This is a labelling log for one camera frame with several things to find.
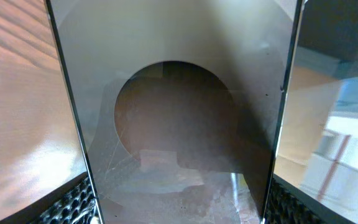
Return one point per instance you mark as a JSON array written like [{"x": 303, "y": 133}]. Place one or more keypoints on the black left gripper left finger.
[{"x": 73, "y": 202}]

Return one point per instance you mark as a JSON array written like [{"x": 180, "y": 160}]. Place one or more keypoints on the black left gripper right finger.
[{"x": 289, "y": 205}]

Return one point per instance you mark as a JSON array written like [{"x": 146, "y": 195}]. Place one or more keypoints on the smartphone with Galaxy screen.
[{"x": 178, "y": 104}]

